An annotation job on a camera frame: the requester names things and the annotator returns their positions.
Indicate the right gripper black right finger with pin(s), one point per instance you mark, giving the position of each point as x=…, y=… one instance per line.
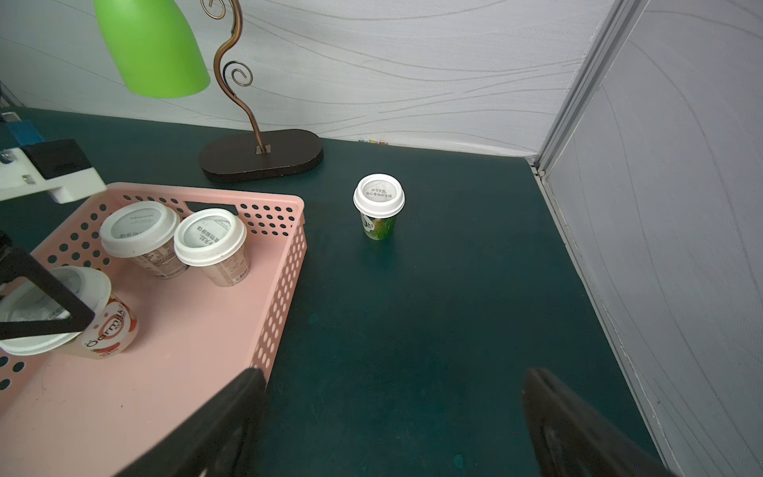
x=570, y=438

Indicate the green upside-down wine glass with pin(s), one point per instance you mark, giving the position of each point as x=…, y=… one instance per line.
x=153, y=47

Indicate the green yogurt cup white lid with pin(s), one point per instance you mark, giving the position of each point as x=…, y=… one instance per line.
x=379, y=198

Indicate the bronze scroll stand rod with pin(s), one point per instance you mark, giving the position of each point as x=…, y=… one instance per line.
x=235, y=71

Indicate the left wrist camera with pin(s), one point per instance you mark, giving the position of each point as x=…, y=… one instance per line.
x=35, y=165

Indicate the yogurt cup table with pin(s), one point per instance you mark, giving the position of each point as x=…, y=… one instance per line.
x=112, y=329

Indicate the pink plastic basket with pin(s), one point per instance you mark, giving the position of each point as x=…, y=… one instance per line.
x=63, y=415

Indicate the dark oval stand base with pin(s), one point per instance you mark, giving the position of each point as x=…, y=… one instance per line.
x=239, y=158

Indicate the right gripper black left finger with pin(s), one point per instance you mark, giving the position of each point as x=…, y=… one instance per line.
x=217, y=440

